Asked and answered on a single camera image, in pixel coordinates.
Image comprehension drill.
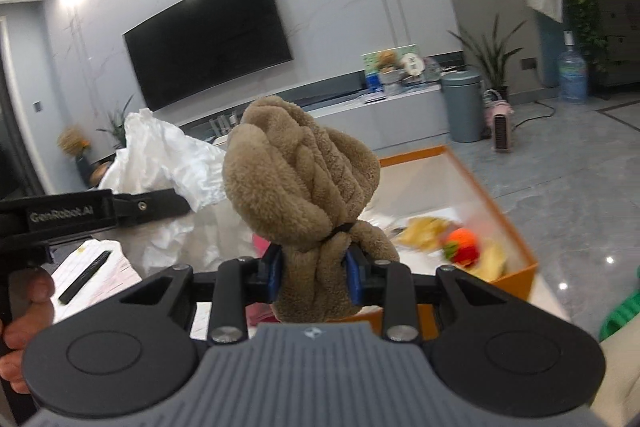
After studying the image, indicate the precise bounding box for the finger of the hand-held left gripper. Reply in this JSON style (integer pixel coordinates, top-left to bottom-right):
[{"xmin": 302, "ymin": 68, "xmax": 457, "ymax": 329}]
[{"xmin": 111, "ymin": 188, "xmax": 192, "ymax": 229}]

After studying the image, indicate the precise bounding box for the beige fabric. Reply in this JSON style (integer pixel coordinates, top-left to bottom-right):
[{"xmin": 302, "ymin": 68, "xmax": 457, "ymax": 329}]
[{"xmin": 590, "ymin": 322, "xmax": 640, "ymax": 427}]

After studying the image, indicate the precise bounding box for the green plastic item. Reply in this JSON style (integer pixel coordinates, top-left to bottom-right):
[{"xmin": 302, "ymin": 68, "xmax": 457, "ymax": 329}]
[{"xmin": 597, "ymin": 289, "xmax": 640, "ymax": 344}]

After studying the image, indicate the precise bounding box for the orange cardboard box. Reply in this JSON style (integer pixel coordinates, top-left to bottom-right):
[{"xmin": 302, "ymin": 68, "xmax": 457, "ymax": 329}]
[{"xmin": 250, "ymin": 146, "xmax": 541, "ymax": 344}]

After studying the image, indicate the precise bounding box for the white plastic bag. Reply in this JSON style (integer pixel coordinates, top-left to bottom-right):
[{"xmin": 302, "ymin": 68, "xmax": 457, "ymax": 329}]
[{"xmin": 97, "ymin": 108, "xmax": 262, "ymax": 277}]

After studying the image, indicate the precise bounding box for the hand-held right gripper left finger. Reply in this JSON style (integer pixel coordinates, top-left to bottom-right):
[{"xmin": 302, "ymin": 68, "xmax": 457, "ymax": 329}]
[{"xmin": 117, "ymin": 252, "xmax": 286, "ymax": 346}]

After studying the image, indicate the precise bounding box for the brown plush towel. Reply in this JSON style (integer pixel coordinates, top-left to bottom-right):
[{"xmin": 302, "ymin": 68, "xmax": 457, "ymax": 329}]
[{"xmin": 221, "ymin": 97, "xmax": 401, "ymax": 324}]

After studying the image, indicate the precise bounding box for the grey trash can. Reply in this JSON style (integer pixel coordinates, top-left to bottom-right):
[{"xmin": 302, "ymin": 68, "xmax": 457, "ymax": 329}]
[{"xmin": 440, "ymin": 70, "xmax": 486, "ymax": 143}]

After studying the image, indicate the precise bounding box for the person's left hand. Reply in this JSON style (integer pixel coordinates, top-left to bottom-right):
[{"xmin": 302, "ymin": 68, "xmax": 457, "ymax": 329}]
[{"xmin": 0, "ymin": 267, "xmax": 56, "ymax": 395}]

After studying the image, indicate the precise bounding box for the grey television cabinet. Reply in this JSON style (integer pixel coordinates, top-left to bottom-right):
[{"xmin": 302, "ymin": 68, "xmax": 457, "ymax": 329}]
[{"xmin": 175, "ymin": 74, "xmax": 452, "ymax": 154}]

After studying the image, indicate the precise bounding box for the pink space heater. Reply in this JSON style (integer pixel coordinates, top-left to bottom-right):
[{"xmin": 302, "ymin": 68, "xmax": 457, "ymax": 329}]
[{"xmin": 482, "ymin": 89, "xmax": 516, "ymax": 153}]

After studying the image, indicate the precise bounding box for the black wall television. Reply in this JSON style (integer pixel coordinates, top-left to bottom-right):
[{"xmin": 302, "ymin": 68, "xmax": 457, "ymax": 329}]
[{"xmin": 123, "ymin": 0, "xmax": 294, "ymax": 112}]

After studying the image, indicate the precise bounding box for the blue water bottle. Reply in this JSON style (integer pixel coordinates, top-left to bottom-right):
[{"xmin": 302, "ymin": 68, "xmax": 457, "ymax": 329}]
[{"xmin": 557, "ymin": 32, "xmax": 589, "ymax": 104}]

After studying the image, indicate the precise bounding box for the vase with dried flowers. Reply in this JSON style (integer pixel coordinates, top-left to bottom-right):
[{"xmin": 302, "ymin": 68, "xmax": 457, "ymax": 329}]
[{"xmin": 56, "ymin": 124, "xmax": 97, "ymax": 181}]

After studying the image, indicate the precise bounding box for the yellow cloth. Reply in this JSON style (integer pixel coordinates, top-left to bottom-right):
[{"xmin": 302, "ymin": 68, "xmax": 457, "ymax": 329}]
[{"xmin": 397, "ymin": 216, "xmax": 509, "ymax": 281}]

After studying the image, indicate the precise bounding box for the dark drawer cabinet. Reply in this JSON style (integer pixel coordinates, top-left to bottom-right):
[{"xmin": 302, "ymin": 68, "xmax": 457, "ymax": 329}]
[{"xmin": 595, "ymin": 0, "xmax": 640, "ymax": 101}]

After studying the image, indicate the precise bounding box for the green leafy plant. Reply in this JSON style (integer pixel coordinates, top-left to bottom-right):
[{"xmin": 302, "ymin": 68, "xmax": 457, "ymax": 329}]
[{"xmin": 97, "ymin": 94, "xmax": 136, "ymax": 151}]

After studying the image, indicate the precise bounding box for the white round ornament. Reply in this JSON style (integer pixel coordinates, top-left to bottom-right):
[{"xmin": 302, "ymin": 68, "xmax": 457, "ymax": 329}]
[{"xmin": 402, "ymin": 54, "xmax": 427, "ymax": 78}]

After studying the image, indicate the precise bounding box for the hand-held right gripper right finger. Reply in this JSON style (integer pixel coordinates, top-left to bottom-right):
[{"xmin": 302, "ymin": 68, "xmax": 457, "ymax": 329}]
[{"xmin": 345, "ymin": 247, "xmax": 507, "ymax": 344}]

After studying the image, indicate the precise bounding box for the orange strawberry toy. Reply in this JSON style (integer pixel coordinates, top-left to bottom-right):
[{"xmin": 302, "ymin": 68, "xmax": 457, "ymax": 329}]
[{"xmin": 442, "ymin": 228, "xmax": 482, "ymax": 269}]

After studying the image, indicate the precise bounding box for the green picture card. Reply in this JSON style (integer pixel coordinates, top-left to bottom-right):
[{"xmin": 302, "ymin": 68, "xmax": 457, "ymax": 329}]
[{"xmin": 362, "ymin": 44, "xmax": 420, "ymax": 76}]

